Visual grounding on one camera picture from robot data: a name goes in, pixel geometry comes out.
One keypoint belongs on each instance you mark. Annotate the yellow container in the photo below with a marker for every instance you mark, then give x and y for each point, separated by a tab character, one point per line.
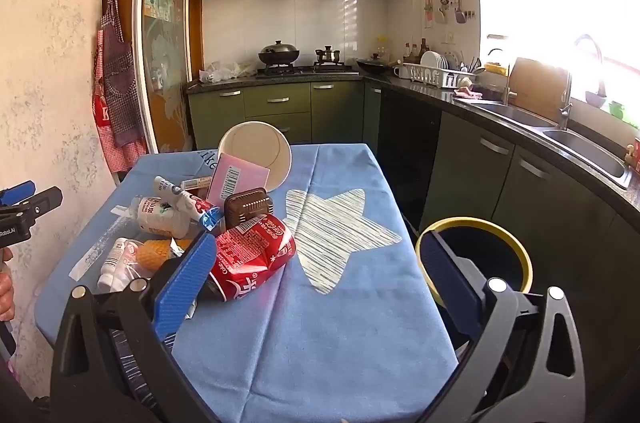
495	69

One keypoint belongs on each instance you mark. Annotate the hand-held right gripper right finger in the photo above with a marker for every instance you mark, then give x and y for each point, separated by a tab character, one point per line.
450	283

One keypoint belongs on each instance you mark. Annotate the hanging pink utensil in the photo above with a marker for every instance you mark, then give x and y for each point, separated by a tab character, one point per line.
428	8

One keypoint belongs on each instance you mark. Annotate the hanging spatula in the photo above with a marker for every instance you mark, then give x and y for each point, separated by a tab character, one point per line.
460	15

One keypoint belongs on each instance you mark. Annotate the small steel pot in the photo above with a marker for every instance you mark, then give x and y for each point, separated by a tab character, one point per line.
327	54

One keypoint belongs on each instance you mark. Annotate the red small box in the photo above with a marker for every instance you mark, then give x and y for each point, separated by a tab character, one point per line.
635	158

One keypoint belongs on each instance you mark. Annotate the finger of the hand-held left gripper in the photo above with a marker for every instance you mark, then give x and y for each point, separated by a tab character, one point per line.
45	199
17	193

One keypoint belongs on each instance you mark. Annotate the steel double sink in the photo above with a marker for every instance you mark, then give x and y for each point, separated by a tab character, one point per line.
590	153

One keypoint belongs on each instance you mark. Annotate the gas stove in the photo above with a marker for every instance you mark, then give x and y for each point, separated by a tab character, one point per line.
305	71

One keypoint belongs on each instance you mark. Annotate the clear crumpled plastic wrapper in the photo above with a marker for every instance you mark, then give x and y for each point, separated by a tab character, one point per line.
117	258

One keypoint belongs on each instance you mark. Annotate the crumpled plastic bag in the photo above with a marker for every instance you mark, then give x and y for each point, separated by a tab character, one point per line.
225	72

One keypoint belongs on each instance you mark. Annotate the crushed red soda can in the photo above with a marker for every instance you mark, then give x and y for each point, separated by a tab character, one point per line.
250	258

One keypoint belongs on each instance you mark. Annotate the printed glass sliding door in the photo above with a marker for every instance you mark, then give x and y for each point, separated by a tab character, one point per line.
165	53

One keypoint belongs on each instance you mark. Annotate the small steel faucet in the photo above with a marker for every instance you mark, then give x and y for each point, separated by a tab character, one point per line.
508	93

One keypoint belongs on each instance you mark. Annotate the person's left hand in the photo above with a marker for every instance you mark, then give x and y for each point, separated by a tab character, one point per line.
5	283

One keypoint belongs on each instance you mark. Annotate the brown plastic case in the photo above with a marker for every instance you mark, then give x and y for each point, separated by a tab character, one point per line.
247	205

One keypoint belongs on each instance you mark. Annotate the yellow oil bottle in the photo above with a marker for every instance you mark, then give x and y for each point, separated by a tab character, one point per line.
382	48

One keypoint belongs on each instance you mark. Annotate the pink dishcloth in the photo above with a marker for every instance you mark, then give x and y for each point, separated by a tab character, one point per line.
467	93

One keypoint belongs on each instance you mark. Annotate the white plastic bottle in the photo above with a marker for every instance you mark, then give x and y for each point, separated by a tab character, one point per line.
160	215

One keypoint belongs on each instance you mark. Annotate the dark bin with yellow rim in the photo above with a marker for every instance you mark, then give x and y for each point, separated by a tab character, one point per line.
500	228

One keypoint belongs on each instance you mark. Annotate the black frying pan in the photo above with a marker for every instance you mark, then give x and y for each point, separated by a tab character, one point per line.
375	65

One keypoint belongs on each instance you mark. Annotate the green small ornament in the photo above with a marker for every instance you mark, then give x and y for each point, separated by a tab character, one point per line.
616	110

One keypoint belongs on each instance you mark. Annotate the tall curved steel faucet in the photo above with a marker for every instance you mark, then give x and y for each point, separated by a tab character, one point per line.
566	103

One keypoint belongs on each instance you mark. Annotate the pink cardboard box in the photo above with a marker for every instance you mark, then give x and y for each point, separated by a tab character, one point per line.
240	178

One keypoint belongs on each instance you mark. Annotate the dark sauce bottle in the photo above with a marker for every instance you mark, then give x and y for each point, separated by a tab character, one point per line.
424	48

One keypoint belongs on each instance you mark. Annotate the hanging ladle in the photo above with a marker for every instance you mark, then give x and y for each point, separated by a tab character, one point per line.
441	13

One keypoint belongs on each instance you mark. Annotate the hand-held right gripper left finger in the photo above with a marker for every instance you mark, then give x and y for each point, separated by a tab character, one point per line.
185	283

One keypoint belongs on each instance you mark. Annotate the red checked apron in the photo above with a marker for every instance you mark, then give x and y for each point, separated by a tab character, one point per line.
120	93

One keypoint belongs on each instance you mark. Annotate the large wooden cutting board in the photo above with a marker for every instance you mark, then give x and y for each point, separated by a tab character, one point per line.
537	90

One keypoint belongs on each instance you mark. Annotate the red capped sauce bottle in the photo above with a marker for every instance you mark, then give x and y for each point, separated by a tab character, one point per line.
410	51

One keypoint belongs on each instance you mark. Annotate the black wok with lid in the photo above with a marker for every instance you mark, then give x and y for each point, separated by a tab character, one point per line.
277	52

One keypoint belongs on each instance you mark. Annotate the white tube wrapper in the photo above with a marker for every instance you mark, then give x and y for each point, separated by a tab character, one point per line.
185	200

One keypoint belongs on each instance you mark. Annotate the orange foam fruit net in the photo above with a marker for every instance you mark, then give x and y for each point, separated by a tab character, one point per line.
155	253

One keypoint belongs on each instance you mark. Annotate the dark small bowl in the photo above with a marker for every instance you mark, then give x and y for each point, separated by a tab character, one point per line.
595	99

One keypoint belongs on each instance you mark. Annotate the black kitchen countertop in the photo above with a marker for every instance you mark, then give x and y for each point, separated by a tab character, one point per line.
430	92

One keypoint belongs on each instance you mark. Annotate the blue star print tablecloth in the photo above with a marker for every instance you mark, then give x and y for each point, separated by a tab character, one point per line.
350	328

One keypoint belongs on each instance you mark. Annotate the white paper bowl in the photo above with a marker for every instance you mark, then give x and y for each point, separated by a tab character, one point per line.
250	143

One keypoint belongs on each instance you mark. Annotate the white dish rack with plates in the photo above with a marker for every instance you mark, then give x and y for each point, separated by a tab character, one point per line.
435	73

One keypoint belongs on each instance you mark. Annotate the white mug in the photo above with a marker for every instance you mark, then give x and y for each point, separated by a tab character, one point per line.
399	72

